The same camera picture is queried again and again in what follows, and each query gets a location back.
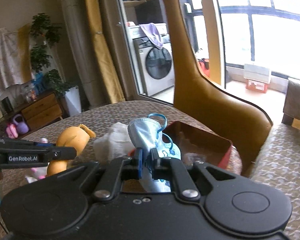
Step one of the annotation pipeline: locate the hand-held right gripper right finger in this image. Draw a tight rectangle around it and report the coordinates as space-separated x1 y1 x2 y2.
150 149 237 200

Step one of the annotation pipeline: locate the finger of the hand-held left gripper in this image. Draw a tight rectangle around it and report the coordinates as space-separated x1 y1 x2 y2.
46 146 77 161
0 136 57 148

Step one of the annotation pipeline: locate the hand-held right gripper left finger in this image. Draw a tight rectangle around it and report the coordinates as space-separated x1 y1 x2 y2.
49 148 143 202

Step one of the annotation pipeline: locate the yellow duck plush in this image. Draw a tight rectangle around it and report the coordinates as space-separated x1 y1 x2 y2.
47 124 97 178

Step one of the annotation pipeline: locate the white bunny plush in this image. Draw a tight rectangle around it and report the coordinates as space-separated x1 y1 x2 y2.
25 137 50 183

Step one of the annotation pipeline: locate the blue face mask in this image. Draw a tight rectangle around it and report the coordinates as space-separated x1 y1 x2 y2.
127 113 182 193

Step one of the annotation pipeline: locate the red box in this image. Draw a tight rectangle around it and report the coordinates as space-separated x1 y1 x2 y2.
162 121 233 171

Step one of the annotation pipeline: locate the pink toy bag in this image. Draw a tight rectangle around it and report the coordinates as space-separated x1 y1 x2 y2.
6 123 19 138

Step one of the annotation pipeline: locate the purple kettlebell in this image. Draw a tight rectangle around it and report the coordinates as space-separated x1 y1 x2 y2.
12 114 30 134

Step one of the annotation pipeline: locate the wooden drawer cabinet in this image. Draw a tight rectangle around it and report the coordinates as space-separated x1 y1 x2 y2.
0 91 64 138

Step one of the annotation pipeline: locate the white planter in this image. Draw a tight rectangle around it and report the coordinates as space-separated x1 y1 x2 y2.
64 86 82 117

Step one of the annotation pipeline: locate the toy figurine box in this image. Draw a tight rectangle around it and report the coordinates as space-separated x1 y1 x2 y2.
24 85 37 102

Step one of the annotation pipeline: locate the black cylinder speaker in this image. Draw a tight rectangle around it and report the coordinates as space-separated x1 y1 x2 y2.
2 97 13 114

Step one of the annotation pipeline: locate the white translucent bag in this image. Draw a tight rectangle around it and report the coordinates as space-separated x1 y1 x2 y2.
5 84 28 103

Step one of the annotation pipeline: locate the blue bottles pack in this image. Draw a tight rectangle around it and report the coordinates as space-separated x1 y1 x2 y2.
31 71 45 93

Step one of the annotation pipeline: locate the yellow giraffe chair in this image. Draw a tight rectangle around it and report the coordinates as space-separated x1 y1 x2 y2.
145 0 274 178

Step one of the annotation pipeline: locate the green potted plant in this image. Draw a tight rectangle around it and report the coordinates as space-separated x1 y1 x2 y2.
29 14 68 98

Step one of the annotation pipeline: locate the yellow hanging cloth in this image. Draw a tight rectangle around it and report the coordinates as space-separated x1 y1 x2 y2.
16 24 33 83

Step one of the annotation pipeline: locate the white floral hanging cloth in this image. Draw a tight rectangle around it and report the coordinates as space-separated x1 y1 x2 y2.
0 27 24 105

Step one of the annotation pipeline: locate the grey fabric-covered column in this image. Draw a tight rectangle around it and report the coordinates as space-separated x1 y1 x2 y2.
57 0 100 109

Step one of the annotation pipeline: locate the white washing machine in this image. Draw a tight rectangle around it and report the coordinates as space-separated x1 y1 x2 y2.
132 24 176 97

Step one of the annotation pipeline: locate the yellow curtain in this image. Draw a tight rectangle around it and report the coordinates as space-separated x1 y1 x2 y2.
83 0 125 104

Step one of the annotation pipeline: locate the red plastic container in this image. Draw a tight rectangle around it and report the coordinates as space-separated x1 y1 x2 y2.
198 58 211 78

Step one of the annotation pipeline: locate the brown curtain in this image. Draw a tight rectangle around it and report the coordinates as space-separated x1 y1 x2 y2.
96 0 138 103

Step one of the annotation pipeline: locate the red cardboard carton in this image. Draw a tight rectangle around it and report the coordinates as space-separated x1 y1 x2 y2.
245 79 270 93

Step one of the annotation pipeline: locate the purple cloth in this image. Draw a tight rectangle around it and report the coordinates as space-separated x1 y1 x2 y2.
139 23 164 50

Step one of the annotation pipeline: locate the white heater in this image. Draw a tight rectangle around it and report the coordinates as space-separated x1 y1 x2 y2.
243 64 271 83

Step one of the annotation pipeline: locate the beige upholstered chair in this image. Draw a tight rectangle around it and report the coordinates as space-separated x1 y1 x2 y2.
250 77 300 240

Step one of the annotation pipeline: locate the large window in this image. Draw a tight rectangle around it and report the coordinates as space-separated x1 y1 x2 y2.
185 0 300 80

